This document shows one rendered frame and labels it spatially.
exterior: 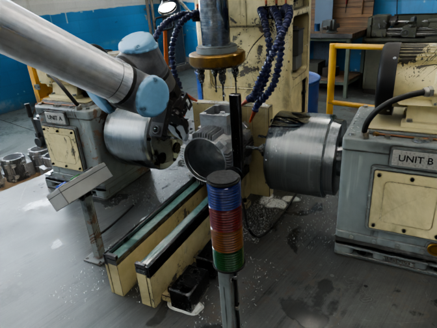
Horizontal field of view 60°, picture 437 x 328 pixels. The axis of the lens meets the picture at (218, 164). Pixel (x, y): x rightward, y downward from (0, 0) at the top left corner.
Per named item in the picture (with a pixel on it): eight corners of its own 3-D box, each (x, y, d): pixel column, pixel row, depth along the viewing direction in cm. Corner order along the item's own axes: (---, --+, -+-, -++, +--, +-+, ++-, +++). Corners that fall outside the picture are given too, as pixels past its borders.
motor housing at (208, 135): (209, 159, 146) (205, 112, 139) (255, 166, 138) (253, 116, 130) (182, 182, 131) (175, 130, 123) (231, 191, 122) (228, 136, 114)
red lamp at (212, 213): (219, 212, 74) (217, 192, 72) (247, 218, 71) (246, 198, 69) (204, 229, 69) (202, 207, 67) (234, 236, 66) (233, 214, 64)
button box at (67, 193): (100, 183, 115) (90, 169, 114) (114, 176, 110) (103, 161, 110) (55, 212, 101) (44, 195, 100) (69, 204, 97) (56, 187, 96)
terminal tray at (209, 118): (216, 122, 138) (214, 103, 135) (242, 125, 134) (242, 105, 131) (200, 133, 129) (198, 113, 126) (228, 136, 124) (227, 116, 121)
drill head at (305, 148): (266, 166, 139) (264, 99, 129) (386, 183, 121) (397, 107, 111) (238, 198, 119) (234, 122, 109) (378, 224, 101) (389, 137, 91)
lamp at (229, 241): (220, 232, 75) (219, 212, 74) (248, 238, 73) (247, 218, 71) (206, 249, 71) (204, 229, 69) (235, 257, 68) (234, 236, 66)
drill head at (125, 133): (124, 145, 168) (114, 90, 158) (196, 155, 152) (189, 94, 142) (83, 168, 148) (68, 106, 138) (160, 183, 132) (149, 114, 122)
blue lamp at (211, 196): (217, 192, 72) (216, 170, 70) (246, 198, 69) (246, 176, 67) (202, 207, 67) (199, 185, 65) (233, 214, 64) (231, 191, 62)
